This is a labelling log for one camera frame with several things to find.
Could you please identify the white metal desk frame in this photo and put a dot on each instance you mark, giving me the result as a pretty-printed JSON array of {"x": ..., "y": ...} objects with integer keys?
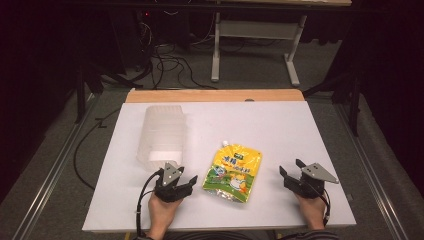
[{"x": 256, "y": 30}]

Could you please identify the black metal stand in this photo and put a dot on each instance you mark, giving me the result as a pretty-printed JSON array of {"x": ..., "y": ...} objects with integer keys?
[
  {"x": 83, "y": 86},
  {"x": 353, "y": 100}
]

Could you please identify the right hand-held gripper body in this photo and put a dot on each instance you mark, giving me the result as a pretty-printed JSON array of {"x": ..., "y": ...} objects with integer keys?
[{"x": 308, "y": 181}]

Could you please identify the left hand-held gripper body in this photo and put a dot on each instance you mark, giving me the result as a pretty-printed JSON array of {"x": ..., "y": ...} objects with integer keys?
[{"x": 170, "y": 186}]

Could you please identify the person's left hand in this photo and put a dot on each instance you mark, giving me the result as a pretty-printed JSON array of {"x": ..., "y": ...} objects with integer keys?
[{"x": 163, "y": 213}]

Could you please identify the person's right hand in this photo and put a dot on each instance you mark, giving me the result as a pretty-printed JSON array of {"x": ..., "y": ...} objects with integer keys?
[{"x": 311, "y": 211}]

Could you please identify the metal floor rail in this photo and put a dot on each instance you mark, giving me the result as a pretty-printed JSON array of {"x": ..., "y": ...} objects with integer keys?
[
  {"x": 50, "y": 176},
  {"x": 370, "y": 173}
]

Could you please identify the translucent plastic container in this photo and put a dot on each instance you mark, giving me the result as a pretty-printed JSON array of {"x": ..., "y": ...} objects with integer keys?
[{"x": 162, "y": 136}]

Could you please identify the yellow spout pouch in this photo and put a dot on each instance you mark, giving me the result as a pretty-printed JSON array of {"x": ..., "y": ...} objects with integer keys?
[{"x": 233, "y": 173}]

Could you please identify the white table mat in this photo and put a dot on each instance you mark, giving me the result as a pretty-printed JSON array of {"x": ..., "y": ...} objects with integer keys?
[{"x": 260, "y": 133}]

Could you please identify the dark computer tower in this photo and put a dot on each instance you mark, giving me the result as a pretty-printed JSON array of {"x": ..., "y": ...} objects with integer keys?
[{"x": 131, "y": 40}]

